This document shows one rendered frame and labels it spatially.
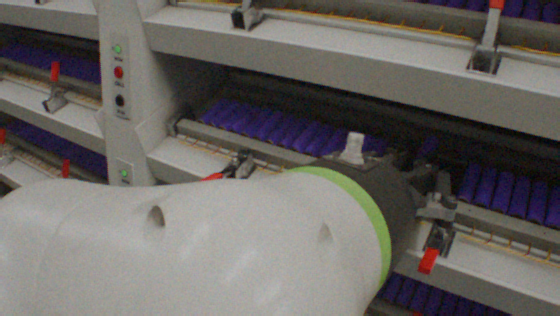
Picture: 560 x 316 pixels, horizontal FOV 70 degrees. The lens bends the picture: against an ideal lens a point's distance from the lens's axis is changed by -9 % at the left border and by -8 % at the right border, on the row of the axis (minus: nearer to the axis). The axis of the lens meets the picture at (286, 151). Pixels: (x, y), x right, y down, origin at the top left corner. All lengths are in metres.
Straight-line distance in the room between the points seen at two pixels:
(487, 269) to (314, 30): 0.32
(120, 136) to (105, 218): 0.51
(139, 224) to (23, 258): 0.08
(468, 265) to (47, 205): 0.40
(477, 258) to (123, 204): 0.39
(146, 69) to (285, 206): 0.49
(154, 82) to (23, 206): 0.42
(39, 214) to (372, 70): 0.32
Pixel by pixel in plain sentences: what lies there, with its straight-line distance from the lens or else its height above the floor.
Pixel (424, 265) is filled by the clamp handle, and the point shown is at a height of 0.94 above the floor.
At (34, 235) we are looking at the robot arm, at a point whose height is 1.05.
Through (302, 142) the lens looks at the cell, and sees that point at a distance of 0.58.
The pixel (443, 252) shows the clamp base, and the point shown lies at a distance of 0.48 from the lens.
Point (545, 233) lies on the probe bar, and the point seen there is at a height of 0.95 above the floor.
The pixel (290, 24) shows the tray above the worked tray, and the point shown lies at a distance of 0.51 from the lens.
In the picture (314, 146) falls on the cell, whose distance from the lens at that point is 0.58.
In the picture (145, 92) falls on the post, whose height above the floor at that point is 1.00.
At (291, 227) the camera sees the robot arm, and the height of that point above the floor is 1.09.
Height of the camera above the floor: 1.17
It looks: 22 degrees down
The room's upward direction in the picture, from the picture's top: 5 degrees clockwise
